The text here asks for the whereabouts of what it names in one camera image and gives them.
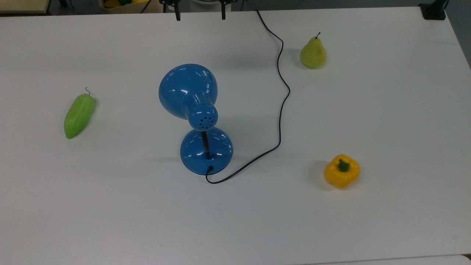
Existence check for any green pear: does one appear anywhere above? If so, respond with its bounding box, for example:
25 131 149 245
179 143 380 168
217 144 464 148
300 32 327 69

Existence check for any light wooden board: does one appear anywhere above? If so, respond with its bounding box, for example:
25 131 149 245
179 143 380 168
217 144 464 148
0 0 51 15

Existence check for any beige bin with fruit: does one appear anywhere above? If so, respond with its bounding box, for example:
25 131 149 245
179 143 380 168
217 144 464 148
99 0 164 14

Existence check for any black lamp power cable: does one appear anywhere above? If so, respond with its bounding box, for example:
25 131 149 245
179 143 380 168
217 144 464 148
205 10 291 184

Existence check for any green chili pepper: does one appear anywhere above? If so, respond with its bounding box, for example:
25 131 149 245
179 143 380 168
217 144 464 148
64 87 96 140

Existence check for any black table clamp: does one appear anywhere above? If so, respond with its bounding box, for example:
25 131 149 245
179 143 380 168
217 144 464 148
419 0 449 21

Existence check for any yellow bell pepper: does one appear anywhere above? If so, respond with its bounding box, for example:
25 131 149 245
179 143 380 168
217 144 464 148
324 154 360 189

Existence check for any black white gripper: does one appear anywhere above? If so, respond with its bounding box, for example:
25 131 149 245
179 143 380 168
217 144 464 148
159 0 237 21

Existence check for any blue metal desk lamp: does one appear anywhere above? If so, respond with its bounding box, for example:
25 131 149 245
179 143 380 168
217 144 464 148
158 64 234 176

